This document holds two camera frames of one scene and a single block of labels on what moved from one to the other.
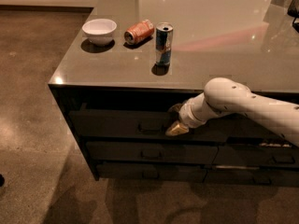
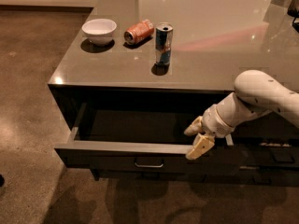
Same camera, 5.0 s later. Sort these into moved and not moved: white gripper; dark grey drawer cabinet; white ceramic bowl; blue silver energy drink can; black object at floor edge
Moved: white gripper
Not moved: white ceramic bowl; dark grey drawer cabinet; black object at floor edge; blue silver energy drink can
